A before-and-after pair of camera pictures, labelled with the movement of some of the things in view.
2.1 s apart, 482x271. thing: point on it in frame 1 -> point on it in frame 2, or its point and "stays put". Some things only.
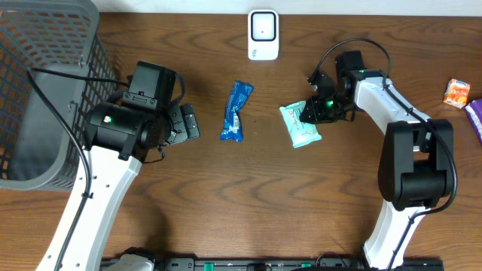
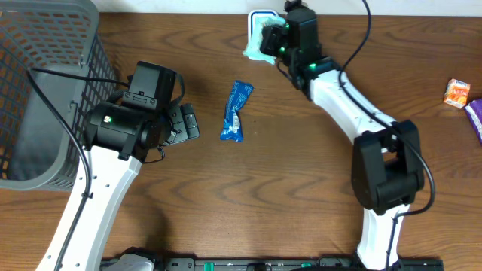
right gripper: (315, 115) -> (271, 33)
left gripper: (187, 123) stays put
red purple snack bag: (474, 110) stays put
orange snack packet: (457, 93) stays put
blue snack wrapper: (232, 130) stays put
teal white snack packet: (300, 132) -> (256, 19)
